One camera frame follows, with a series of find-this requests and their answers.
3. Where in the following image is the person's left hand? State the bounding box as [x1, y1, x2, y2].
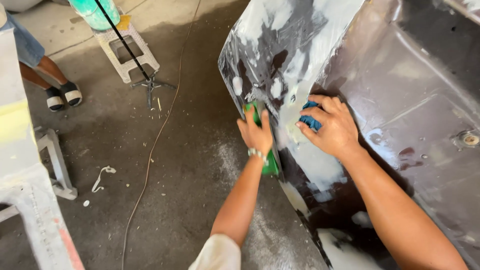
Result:
[236, 105, 274, 156]

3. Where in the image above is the person's right hand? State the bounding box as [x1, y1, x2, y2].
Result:
[295, 94, 364, 160]

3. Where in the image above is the blue rag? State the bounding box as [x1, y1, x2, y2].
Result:
[298, 100, 323, 132]

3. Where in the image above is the green sanding block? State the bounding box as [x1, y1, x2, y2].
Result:
[244, 101, 280, 177]

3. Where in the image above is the dark puttied car body panel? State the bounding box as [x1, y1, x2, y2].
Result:
[218, 0, 480, 270]

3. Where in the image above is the white shirt sleeve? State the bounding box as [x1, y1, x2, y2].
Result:
[188, 234, 242, 270]

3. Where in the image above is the white plastic stool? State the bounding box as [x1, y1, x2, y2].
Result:
[92, 7, 161, 84]

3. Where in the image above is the black metal stand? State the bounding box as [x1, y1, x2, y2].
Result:
[94, 0, 177, 110]

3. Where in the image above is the white scrap strip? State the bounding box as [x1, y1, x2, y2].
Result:
[91, 165, 117, 194]

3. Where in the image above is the yellow sandpaper sheet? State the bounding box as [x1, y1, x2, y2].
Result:
[115, 14, 132, 31]

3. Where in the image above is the black white sandal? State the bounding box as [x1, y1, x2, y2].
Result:
[45, 86, 65, 112]
[60, 81, 83, 107]

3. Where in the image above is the green plastic bucket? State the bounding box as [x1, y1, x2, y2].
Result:
[68, 0, 121, 31]

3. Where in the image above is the grey primed car body part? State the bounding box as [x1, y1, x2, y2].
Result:
[0, 4, 85, 270]

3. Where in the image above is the beaded wrist bracelet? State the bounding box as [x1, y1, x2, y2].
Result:
[247, 148, 270, 166]

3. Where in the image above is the brown cable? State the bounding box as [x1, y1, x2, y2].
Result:
[121, 0, 202, 270]

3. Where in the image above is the grey metal support frame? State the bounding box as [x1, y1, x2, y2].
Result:
[0, 127, 79, 223]

